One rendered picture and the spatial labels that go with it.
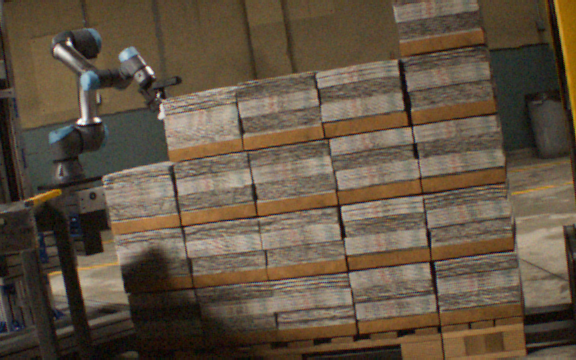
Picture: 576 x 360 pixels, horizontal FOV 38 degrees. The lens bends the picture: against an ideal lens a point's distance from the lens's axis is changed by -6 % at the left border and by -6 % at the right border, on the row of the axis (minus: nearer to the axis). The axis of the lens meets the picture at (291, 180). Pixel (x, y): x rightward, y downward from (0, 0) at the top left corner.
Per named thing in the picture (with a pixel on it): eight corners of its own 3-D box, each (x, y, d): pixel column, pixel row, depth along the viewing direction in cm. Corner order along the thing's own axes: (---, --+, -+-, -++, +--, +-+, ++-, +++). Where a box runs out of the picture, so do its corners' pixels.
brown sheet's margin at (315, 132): (274, 142, 337) (272, 131, 337) (347, 130, 329) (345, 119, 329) (243, 150, 301) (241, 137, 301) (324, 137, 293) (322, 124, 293)
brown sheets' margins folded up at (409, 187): (174, 325, 358) (151, 207, 355) (450, 298, 326) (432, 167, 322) (136, 351, 322) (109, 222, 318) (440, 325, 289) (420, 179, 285)
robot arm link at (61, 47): (40, 29, 351) (90, 72, 320) (63, 27, 357) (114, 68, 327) (38, 54, 356) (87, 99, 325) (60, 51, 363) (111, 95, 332)
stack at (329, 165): (180, 357, 360) (143, 165, 354) (455, 333, 327) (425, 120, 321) (142, 387, 323) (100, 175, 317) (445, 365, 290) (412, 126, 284)
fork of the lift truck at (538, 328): (299, 361, 317) (297, 350, 317) (581, 330, 288) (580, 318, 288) (292, 369, 308) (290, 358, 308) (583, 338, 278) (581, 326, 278)
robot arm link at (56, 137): (47, 161, 363) (42, 130, 362) (74, 156, 371) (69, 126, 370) (58, 159, 354) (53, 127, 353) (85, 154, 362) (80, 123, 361)
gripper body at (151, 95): (160, 113, 332) (142, 89, 333) (175, 99, 330) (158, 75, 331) (152, 114, 325) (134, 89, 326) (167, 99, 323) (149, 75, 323)
